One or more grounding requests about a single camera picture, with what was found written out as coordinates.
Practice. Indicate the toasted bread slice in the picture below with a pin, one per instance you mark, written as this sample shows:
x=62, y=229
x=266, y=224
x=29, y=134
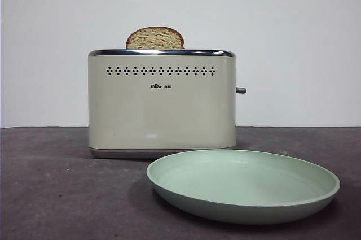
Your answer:
x=155, y=38

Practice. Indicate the pale green round plate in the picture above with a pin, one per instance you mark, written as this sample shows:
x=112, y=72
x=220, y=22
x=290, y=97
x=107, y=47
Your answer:
x=242, y=194

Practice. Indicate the cream two-slot toaster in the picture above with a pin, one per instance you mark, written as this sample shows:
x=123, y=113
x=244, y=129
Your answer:
x=158, y=110

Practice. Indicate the grey toaster lever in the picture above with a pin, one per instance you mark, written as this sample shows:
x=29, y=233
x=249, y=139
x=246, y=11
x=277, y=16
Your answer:
x=241, y=90

